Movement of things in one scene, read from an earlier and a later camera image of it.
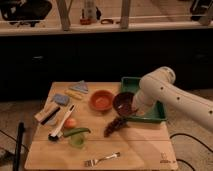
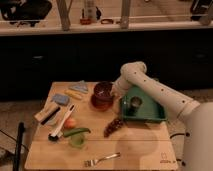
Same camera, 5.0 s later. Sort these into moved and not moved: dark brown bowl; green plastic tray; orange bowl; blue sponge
Moved: dark brown bowl
Not moved: blue sponge; orange bowl; green plastic tray
